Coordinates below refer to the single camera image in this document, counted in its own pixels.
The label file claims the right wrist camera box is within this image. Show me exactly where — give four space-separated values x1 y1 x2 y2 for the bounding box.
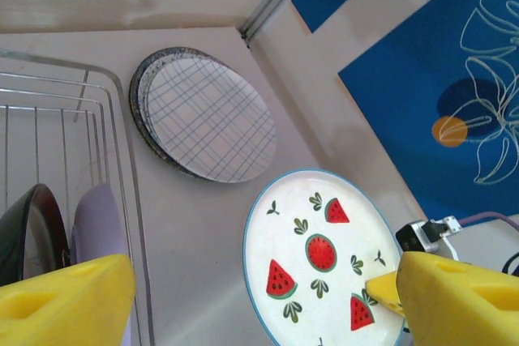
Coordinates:
395 216 464 260

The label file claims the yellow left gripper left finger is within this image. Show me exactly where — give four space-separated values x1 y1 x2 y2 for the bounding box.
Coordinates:
0 254 137 346

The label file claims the metal wire dish rack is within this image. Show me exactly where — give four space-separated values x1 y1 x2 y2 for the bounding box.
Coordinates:
0 48 157 346

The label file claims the dark red rimmed plate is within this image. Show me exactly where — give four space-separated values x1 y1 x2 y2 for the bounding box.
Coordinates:
0 182 74 288

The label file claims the white watermelon print plate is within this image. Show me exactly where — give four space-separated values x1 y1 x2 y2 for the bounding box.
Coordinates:
242 167 409 346

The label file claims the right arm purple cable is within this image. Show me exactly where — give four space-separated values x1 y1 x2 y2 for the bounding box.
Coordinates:
457 211 519 233

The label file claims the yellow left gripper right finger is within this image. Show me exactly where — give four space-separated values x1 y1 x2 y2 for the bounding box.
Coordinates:
395 250 519 346

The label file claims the lilac plate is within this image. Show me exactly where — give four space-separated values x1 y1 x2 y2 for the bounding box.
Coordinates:
71 182 137 346

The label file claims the white blue grid plate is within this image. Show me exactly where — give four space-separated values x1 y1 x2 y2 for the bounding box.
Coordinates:
145 58 278 184

